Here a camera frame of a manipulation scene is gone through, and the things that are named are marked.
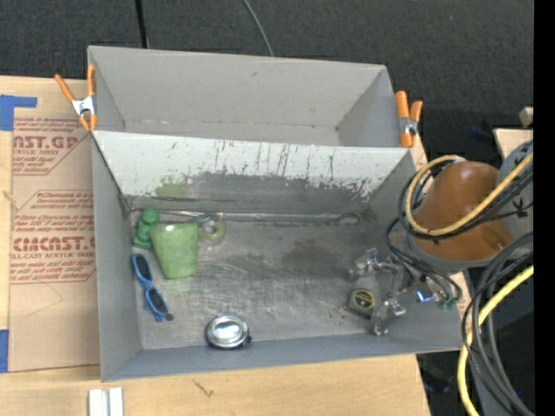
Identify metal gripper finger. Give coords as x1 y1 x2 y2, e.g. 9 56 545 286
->
369 299 408 336
348 247 388 282

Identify grey metal bin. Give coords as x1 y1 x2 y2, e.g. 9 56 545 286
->
86 44 464 383

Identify clear tape roll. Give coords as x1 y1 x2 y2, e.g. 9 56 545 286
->
198 215 228 247

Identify blue sunglasses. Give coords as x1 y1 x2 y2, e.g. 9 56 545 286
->
129 252 176 323

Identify black and yellow tape measure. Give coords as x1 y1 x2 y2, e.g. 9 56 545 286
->
346 287 379 320

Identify brown cardboard board red print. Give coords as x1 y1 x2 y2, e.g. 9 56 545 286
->
0 75 102 374

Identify green toy figure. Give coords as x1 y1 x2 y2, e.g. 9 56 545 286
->
132 208 162 251

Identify green cup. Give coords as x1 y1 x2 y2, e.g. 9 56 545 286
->
148 221 201 281

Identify round silver metal tin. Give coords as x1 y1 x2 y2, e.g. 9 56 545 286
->
204 314 253 351

